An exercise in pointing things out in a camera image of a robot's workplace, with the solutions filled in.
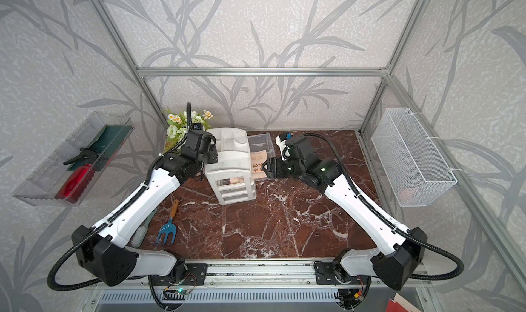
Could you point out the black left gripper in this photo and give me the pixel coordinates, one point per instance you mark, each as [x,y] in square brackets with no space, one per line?
[212,150]

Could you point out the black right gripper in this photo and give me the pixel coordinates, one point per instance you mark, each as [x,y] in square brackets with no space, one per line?
[274,165]

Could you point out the beige printed postcard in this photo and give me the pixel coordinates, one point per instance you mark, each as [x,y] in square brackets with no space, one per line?
[257,159]

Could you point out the clear plastic drawer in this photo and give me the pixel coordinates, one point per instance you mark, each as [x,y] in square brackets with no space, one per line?
[258,142]

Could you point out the white plastic drawer organizer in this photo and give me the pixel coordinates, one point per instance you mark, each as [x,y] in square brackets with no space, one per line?
[234,160]

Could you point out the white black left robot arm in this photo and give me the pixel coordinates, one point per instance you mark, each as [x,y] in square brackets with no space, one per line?
[103,248]

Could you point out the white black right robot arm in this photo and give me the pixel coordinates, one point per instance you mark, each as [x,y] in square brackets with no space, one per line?
[394,258]

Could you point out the postcards in lower drawer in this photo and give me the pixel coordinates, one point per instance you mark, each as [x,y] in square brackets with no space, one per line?
[231,181]

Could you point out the artificial green white flowers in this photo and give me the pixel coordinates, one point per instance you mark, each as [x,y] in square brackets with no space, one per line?
[178,125]

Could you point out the blue garden hand fork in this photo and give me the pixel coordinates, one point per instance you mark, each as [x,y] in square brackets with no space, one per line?
[169,230]

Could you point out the dark green cloth in tray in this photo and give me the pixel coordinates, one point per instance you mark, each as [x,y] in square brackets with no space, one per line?
[110,139]

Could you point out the black clamp in tray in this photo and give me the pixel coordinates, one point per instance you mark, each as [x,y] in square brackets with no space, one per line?
[86,156]

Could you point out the red brush in tray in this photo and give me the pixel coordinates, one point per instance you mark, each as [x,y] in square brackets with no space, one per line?
[76,184]

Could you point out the red booklet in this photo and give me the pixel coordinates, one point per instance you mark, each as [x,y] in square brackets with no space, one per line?
[400,304]

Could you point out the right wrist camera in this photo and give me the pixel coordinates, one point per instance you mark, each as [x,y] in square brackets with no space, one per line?
[280,140]

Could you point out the aluminium mounting rail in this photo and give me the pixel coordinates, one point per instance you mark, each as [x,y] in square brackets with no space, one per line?
[254,282]

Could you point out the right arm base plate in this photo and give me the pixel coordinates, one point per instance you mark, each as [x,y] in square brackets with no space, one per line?
[324,273]

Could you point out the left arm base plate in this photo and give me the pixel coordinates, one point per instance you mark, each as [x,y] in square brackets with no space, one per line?
[192,274]

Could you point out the clear wall-mounted plastic tray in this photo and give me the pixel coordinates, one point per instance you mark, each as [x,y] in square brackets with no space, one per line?
[67,175]

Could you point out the white wire mesh basket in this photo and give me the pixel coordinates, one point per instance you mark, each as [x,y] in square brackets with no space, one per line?
[416,170]

